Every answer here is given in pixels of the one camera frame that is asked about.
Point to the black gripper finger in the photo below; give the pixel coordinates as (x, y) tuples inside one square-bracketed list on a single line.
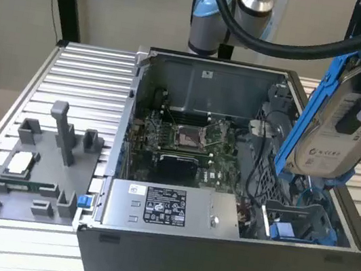
[(351, 118)]

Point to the grey perforated disk bay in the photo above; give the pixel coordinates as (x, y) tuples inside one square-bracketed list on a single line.
[(263, 176)]

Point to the silver CPU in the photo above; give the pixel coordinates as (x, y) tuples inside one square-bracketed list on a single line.
[(20, 163)]

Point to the CPU socket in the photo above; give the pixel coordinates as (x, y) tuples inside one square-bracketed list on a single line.
[(188, 137)]

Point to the grey parts rack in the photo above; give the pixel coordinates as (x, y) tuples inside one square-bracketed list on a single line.
[(45, 162)]

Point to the black graphics card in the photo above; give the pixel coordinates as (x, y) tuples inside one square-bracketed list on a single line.
[(177, 166)]

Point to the dark grey PC case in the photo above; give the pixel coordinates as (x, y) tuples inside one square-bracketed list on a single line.
[(200, 269)]

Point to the silver power supply unit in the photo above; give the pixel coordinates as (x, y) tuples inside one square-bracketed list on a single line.
[(121, 205)]

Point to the blue case latch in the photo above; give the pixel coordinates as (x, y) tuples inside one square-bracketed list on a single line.
[(84, 201)]

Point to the green motherboard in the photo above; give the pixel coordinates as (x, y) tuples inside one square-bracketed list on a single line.
[(218, 176)]

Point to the black power supply label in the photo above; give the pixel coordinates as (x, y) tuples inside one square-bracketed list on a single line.
[(165, 207)]

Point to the hard disk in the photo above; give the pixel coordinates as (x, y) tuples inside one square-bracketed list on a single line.
[(331, 145)]

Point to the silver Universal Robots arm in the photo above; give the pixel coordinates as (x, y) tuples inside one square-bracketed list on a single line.
[(206, 26)]

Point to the green RAM stick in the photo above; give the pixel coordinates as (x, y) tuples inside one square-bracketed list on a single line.
[(30, 185)]

